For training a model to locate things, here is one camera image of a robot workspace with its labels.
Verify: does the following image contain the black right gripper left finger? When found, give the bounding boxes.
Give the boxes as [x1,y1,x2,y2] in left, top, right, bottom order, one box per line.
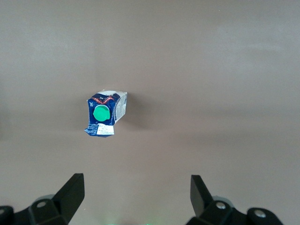
[0,173,85,225]

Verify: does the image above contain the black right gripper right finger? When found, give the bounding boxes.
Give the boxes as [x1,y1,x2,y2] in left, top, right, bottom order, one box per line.
[185,175,284,225]

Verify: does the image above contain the blue white milk carton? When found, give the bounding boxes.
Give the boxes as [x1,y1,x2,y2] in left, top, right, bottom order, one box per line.
[83,89,128,138]

